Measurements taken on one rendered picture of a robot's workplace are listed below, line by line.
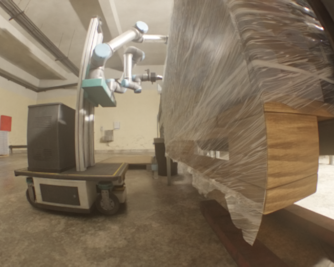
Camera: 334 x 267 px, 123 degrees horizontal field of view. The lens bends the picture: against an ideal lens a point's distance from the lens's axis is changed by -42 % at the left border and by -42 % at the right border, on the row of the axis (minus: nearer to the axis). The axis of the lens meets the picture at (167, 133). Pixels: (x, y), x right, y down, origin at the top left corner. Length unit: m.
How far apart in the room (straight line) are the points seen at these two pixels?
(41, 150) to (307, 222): 1.75
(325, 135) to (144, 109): 8.10
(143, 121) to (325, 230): 7.98
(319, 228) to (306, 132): 0.77
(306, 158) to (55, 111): 1.28
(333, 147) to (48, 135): 1.38
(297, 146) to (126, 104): 8.32
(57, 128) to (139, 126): 7.08
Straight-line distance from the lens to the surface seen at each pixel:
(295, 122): 0.19
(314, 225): 0.96
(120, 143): 8.24
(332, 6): 0.45
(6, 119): 9.46
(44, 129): 1.29
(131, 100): 8.42
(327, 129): 0.32
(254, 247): 0.72
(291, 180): 0.18
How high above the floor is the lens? 0.54
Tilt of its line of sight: 3 degrees up
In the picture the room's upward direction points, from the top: 2 degrees counter-clockwise
